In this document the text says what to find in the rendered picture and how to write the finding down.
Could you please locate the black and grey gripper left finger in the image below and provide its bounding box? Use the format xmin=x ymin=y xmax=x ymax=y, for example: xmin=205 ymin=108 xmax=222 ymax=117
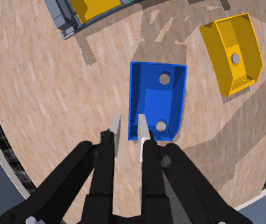
xmin=0 ymin=113 xmax=121 ymax=224

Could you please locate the blue bin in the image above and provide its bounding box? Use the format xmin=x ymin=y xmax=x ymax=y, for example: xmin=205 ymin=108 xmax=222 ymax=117
xmin=128 ymin=61 xmax=187 ymax=142

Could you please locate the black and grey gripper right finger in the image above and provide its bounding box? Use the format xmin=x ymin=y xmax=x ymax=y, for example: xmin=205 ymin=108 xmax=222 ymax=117
xmin=138 ymin=114 xmax=253 ymax=224

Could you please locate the yellow bin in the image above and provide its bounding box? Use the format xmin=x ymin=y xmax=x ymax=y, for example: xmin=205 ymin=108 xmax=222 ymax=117
xmin=199 ymin=13 xmax=263 ymax=97

